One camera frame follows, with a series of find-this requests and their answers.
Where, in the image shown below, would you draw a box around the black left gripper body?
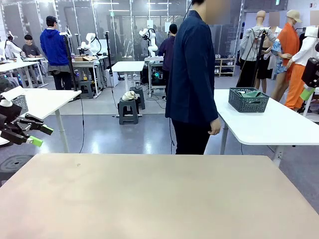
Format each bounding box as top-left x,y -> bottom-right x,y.
0,102 -> 23,133

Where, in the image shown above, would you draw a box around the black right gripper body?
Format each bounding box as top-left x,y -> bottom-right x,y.
301,57 -> 319,88

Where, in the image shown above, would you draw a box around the grey plastic mesh basket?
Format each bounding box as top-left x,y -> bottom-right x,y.
228,87 -> 270,113

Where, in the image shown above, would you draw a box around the person's right forearm navy sleeve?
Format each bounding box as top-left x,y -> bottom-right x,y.
199,82 -> 220,121

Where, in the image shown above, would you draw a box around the grey patterned storage basket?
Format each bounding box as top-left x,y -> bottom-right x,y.
11,94 -> 27,117

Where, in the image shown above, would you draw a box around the person's right hand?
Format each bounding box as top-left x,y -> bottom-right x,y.
208,117 -> 222,136

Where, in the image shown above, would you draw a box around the mannequin white top orange trousers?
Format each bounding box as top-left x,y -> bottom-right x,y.
285,9 -> 319,112

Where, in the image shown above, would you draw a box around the white table with white leg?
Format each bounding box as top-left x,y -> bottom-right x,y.
0,88 -> 82,153

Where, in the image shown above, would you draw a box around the bystander in dark clothes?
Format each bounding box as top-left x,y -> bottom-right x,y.
0,77 -> 17,94

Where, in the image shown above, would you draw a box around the black clothes rack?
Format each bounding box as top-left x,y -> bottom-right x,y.
295,26 -> 307,50

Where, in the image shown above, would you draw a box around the mannequin with cap, orange vest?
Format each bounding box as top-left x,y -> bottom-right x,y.
271,9 -> 303,103

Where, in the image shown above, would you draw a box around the mannequin white shirt black dress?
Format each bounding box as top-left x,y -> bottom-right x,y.
256,12 -> 284,93

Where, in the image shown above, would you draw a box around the white office desk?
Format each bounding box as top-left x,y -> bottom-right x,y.
0,57 -> 46,88

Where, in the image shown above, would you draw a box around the white table with rounded corners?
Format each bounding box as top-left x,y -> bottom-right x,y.
213,89 -> 319,162

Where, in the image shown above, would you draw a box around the grey plastic step stool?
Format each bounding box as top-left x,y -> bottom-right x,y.
118,98 -> 140,125
78,80 -> 95,100
129,86 -> 146,110

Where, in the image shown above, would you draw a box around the mannequin in grey shirt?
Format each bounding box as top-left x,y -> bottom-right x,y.
235,10 -> 277,88

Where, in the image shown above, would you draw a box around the seated person in dark shirt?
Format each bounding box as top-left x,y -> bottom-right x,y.
21,34 -> 42,58

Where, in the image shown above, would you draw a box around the white robot workbench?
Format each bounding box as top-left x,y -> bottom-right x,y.
71,59 -> 105,97

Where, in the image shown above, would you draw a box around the person in blue hoodie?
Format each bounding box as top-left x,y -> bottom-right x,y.
39,15 -> 73,90

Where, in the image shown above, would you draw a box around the wooden shoe rack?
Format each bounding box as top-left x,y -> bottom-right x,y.
214,53 -> 237,77

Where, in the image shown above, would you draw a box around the white floor cabinet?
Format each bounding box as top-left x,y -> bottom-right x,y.
105,69 -> 119,88

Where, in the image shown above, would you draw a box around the beige cloth bundle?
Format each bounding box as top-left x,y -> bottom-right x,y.
121,91 -> 141,102

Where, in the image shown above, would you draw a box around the person in navy jacket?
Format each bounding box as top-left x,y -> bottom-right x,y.
164,0 -> 231,155

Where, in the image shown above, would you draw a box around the white workbench with computer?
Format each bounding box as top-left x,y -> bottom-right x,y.
144,56 -> 166,98

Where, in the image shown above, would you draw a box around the person in purple hoodie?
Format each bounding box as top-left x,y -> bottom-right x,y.
158,23 -> 178,99

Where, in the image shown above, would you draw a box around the dark round base plate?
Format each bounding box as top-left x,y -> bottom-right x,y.
0,154 -> 34,186

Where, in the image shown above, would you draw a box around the black camera tripod pole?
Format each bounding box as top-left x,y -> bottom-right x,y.
59,24 -> 79,92

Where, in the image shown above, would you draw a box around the black camera stand pole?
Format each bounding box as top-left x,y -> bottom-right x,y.
104,31 -> 114,88

